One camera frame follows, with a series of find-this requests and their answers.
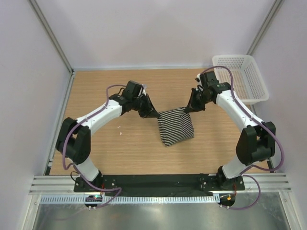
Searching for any slotted white cable duct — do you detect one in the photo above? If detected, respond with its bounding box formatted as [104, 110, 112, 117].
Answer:
[40, 194, 220, 205]

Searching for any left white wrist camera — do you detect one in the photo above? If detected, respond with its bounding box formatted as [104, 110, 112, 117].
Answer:
[139, 84, 147, 96]

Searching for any aluminium frame post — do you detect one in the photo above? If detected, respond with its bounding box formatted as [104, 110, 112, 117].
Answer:
[246, 0, 284, 56]
[31, 0, 75, 75]

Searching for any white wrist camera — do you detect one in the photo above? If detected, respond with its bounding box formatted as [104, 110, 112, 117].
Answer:
[195, 74, 202, 92]
[139, 84, 147, 96]

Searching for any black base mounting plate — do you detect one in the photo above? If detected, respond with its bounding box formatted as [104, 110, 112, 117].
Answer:
[74, 173, 245, 192]

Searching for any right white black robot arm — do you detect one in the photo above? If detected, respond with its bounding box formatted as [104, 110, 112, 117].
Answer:
[185, 71, 276, 190]

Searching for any black white striped tank top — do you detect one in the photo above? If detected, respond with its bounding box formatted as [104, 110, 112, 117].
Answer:
[158, 107, 194, 147]

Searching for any aluminium front rail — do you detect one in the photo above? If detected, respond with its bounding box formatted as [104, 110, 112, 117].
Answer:
[29, 173, 292, 194]

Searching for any left aluminium frame post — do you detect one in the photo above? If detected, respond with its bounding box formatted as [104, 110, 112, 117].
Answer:
[31, 0, 75, 75]

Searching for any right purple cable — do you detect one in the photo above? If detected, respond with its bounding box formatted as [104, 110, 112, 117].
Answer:
[201, 66, 285, 211]

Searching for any right aluminium frame post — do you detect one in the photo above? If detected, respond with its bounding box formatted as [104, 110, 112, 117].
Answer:
[246, 0, 284, 56]

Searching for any white plastic basket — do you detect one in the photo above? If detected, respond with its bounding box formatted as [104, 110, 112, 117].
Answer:
[212, 55, 269, 105]

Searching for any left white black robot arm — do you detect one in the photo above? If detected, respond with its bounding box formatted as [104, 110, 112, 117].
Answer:
[55, 80, 160, 192]

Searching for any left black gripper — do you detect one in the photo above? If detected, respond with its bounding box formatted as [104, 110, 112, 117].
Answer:
[131, 93, 160, 118]

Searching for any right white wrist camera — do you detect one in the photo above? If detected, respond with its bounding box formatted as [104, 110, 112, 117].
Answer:
[195, 74, 202, 92]

